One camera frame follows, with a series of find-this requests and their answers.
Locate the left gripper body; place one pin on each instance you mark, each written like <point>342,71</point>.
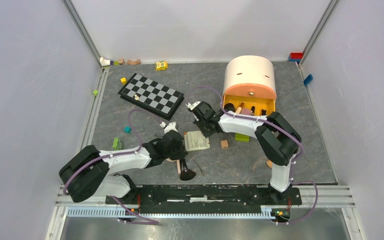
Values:
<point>176,154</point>

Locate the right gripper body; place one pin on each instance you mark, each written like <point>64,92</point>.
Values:
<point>201,124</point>

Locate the small black round jar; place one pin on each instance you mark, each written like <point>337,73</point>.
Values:
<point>229,107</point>

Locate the beige concealer tube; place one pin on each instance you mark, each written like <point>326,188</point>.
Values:
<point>240,108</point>

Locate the pink blush palette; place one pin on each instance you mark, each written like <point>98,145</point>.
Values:
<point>246,111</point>

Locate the round drawer organizer box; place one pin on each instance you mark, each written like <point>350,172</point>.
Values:
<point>250,79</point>

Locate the round pink powder compact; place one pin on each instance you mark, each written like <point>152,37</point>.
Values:
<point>170,160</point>

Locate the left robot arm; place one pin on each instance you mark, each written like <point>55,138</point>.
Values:
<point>92,172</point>

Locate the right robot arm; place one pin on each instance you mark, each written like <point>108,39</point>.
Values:
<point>279,141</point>

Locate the black makeup brush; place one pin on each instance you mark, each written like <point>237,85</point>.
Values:
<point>186,174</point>

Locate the orange makeup sponge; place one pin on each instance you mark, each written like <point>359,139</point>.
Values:
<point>269,164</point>

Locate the small wooden cube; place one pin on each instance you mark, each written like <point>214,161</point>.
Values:
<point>224,144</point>

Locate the green lego brick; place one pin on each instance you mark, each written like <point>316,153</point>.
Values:
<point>242,138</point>

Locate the black white chessboard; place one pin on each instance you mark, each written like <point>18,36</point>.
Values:
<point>154,97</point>

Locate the teal cube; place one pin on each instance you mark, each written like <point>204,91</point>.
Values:
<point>127,129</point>

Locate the green toy car block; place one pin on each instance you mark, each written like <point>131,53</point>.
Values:
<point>117,144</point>

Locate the yellow toy block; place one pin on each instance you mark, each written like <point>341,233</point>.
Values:
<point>161,65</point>

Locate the yellow cube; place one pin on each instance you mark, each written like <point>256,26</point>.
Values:
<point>123,80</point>

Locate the wooden arch block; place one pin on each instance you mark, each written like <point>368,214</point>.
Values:
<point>133,62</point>

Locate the small wooden block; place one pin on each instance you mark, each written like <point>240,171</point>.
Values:
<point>121,61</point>

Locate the red blue blocks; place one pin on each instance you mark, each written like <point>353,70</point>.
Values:
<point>295,56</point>

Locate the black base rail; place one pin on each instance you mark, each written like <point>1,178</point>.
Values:
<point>209,199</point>

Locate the white corner bracket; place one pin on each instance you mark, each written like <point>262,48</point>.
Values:
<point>104,62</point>

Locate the blue block by wall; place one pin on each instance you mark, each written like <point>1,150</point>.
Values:
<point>307,80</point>

